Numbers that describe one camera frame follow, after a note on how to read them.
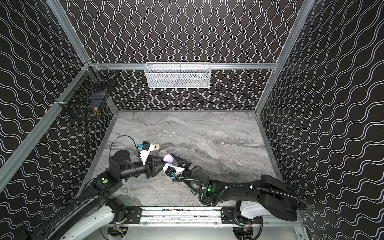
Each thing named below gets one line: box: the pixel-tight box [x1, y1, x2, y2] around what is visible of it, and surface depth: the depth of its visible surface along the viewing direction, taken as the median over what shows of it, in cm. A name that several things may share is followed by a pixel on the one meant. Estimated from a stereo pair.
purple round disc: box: [163, 154, 174, 164], surface depth 69 cm
